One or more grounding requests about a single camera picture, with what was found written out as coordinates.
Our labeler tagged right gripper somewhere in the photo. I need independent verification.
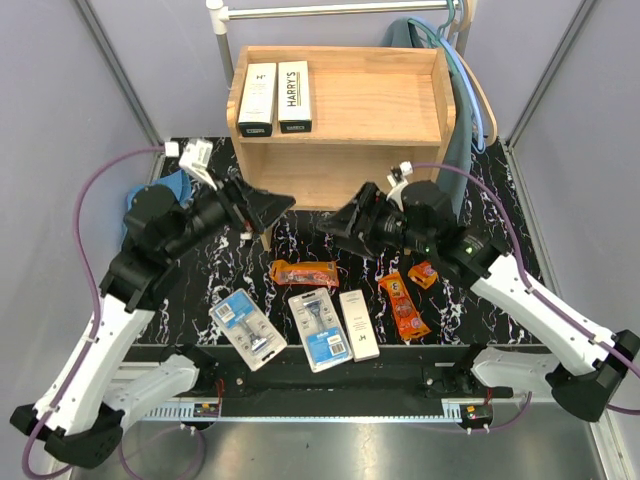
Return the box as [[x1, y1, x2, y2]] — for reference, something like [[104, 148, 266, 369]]
[[317, 181, 433, 262]]

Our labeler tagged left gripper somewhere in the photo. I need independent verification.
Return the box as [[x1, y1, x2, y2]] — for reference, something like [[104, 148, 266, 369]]
[[166, 168, 297, 261]]

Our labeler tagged white Harry's razor box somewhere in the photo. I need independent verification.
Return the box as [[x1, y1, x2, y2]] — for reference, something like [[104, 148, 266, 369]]
[[277, 61, 312, 134]]

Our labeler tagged white h razor box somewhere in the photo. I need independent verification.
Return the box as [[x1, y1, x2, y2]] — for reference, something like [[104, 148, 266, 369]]
[[238, 62, 277, 137], [339, 290, 380, 362]]

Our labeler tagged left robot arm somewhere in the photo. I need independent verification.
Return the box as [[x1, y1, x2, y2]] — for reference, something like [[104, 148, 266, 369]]
[[10, 176, 296, 469]]

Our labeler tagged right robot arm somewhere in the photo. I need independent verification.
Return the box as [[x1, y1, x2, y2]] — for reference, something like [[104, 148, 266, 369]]
[[318, 181, 639, 422]]

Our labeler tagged white H razor box on shelf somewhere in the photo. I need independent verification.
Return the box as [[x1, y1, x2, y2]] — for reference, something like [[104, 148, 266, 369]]
[[238, 62, 277, 137]]

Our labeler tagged wooden two-tier shelf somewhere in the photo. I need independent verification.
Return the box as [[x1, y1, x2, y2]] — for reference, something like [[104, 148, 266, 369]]
[[225, 45, 459, 251]]

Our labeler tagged orange razor pack horizontal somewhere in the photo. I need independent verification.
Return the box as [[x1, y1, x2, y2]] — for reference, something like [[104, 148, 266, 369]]
[[270, 260, 339, 287]]

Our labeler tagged blue bucket hat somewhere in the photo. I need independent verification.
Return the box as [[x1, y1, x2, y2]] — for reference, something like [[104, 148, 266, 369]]
[[123, 170, 192, 240]]

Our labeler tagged orange razor pack upper right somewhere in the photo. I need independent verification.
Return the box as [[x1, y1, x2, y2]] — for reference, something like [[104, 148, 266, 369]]
[[408, 261, 438, 290]]

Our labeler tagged orange razor pack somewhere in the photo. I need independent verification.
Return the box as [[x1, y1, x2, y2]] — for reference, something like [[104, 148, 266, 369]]
[[378, 272, 431, 341], [408, 261, 438, 290]]

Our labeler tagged Gillette blister pack centre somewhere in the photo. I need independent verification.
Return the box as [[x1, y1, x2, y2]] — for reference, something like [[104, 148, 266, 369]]
[[288, 288, 353, 373]]

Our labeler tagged gillette blister pack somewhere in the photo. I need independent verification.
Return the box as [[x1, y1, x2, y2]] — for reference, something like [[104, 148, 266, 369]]
[[209, 289, 287, 372], [288, 288, 353, 373]]

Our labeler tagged orange razor pack lower right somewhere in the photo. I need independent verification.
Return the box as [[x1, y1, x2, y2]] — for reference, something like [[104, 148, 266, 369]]
[[378, 272, 431, 341]]

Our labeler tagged teal hanging garment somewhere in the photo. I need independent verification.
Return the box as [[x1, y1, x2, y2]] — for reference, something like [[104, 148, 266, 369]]
[[379, 17, 475, 221]]

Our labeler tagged Gillette blister pack left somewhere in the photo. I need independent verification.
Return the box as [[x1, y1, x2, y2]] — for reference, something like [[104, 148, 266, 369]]
[[209, 289, 287, 372]]

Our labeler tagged light blue hanger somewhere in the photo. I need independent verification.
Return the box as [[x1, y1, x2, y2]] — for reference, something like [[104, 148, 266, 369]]
[[408, 17, 486, 153]]

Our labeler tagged metal clothes rack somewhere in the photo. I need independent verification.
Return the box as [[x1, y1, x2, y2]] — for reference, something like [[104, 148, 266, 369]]
[[206, 1, 474, 88]]

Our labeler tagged green hanger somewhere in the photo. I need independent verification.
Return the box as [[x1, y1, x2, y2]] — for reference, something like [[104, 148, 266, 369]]
[[408, 0, 463, 74]]

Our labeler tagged wooden hanger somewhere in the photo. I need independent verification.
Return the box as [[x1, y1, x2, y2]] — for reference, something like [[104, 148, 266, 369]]
[[446, 0, 498, 146]]

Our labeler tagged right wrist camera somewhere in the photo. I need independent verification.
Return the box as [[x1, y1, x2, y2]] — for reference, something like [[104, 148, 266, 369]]
[[387, 161, 413, 206]]

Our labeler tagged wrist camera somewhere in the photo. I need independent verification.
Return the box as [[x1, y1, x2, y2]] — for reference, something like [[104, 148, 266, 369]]
[[387, 161, 413, 206], [179, 138, 218, 191]]

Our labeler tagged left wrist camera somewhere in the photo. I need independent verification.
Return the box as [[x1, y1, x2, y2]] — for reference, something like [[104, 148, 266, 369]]
[[179, 138, 218, 191]]

